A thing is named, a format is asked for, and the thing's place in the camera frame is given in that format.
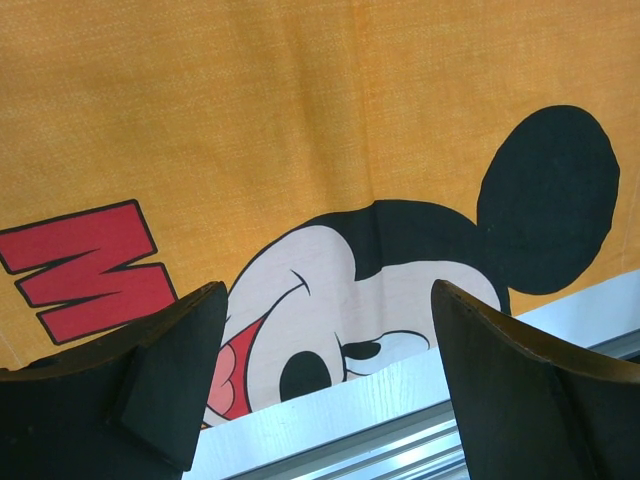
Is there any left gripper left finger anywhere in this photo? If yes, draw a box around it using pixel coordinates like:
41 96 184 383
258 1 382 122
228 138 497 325
1 282 228 479

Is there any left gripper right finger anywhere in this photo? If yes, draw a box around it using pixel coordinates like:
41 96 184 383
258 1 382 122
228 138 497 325
431 280 639 479

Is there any orange Mickey Mouse placemat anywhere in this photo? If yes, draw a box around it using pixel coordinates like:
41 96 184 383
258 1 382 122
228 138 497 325
0 0 640 430

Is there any aluminium rail frame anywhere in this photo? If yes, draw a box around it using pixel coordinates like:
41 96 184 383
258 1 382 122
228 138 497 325
179 329 640 480

